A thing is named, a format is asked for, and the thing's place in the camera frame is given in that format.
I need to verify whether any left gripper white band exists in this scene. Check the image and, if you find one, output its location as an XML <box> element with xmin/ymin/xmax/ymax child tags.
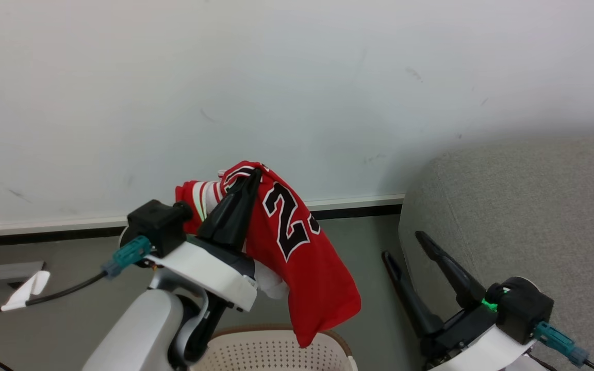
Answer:
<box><xmin>145</xmin><ymin>168</ymin><xmax>263</xmax><ymax>313</ymax></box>

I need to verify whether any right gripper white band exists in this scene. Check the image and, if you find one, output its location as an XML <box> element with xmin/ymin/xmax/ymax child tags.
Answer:
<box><xmin>382</xmin><ymin>230</ymin><xmax>536</xmax><ymax>371</ymax></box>

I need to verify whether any red basketball jersey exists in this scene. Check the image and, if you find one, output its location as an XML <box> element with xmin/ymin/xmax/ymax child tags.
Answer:
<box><xmin>175</xmin><ymin>160</ymin><xmax>362</xmax><ymax>348</ymax></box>

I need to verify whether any white perforated laundry basket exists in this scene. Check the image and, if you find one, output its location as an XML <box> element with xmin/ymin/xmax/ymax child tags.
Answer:
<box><xmin>194</xmin><ymin>325</ymin><xmax>358</xmax><ymax>371</ymax></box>

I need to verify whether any grey fabric sofa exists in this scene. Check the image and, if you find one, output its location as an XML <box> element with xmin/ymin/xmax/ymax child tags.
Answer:
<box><xmin>399</xmin><ymin>135</ymin><xmax>594</xmax><ymax>371</ymax></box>

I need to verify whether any white and black baseboard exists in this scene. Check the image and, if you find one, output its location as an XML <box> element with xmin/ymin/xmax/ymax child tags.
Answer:
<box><xmin>0</xmin><ymin>194</ymin><xmax>406</xmax><ymax>248</ymax></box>

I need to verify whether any grey floor plate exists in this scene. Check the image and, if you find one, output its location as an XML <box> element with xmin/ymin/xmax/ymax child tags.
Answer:
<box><xmin>0</xmin><ymin>261</ymin><xmax>46</xmax><ymax>285</ymax></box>

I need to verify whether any teal left cable connector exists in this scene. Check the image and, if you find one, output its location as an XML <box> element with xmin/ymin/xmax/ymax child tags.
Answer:
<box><xmin>102</xmin><ymin>235</ymin><xmax>152</xmax><ymax>279</ymax></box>

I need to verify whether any teal cable connector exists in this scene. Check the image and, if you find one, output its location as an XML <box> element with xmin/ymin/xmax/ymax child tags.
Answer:
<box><xmin>102</xmin><ymin>235</ymin><xmax>152</xmax><ymax>279</ymax></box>
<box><xmin>533</xmin><ymin>321</ymin><xmax>590</xmax><ymax>367</ymax></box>

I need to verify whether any teal right cable connector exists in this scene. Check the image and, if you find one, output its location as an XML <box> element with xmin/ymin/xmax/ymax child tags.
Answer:
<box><xmin>533</xmin><ymin>321</ymin><xmax>590</xmax><ymax>367</ymax></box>

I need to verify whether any black left camera cable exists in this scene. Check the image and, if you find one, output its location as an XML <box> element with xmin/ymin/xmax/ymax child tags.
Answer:
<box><xmin>0</xmin><ymin>271</ymin><xmax>108</xmax><ymax>318</ymax></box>

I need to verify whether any white cable tag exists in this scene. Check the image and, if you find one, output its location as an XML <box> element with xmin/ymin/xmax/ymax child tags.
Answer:
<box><xmin>1</xmin><ymin>271</ymin><xmax>51</xmax><ymax>312</ymax></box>

